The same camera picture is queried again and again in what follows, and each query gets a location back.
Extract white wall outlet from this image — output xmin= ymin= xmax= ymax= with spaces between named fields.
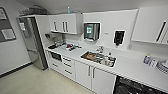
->
xmin=103 ymin=31 xmax=110 ymax=36

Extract white wall cabinet several doors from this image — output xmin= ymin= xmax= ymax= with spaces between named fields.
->
xmin=130 ymin=5 xmax=168 ymax=46

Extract white drawer unit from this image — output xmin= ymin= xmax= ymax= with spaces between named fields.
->
xmin=48 ymin=49 xmax=76 ymax=81

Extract small blue label bottle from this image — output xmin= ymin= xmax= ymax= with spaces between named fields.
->
xmin=143 ymin=53 xmax=152 ymax=66

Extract black soap dispenser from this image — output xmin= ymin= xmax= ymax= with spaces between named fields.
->
xmin=113 ymin=30 xmax=126 ymax=47

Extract wall whiteboard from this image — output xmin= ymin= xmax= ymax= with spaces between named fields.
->
xmin=0 ymin=6 xmax=17 ymax=44

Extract black coffee machine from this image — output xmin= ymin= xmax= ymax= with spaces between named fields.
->
xmin=44 ymin=32 xmax=58 ymax=48

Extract white mug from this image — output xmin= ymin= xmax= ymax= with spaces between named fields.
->
xmin=102 ymin=57 xmax=112 ymax=67

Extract stack of white plates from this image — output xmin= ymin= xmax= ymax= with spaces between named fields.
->
xmin=155 ymin=59 xmax=168 ymax=75

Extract small clear glass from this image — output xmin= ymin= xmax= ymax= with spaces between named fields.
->
xmin=150 ymin=57 xmax=158 ymax=67

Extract black microwave oven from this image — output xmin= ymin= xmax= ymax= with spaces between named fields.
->
xmin=49 ymin=50 xmax=64 ymax=63

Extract steel sink basin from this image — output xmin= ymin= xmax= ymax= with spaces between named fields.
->
xmin=80 ymin=50 xmax=118 ymax=68

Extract chrome faucet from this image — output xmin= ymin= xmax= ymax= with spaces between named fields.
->
xmin=95 ymin=45 xmax=105 ymax=55

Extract stainless steel refrigerator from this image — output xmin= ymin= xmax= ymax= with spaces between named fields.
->
xmin=16 ymin=15 xmax=50 ymax=71

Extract white sink base cabinet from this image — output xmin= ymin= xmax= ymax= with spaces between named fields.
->
xmin=73 ymin=60 xmax=118 ymax=94

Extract steel paper towel dispenser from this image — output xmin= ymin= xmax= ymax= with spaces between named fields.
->
xmin=82 ymin=22 xmax=101 ymax=43

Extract clutter of boxes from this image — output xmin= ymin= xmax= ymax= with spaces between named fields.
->
xmin=27 ymin=5 xmax=48 ymax=16

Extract white paper note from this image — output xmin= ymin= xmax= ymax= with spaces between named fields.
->
xmin=18 ymin=22 xmax=27 ymax=32

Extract stainless steel dishwasher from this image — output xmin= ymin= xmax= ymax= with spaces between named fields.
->
xmin=113 ymin=76 xmax=168 ymax=94

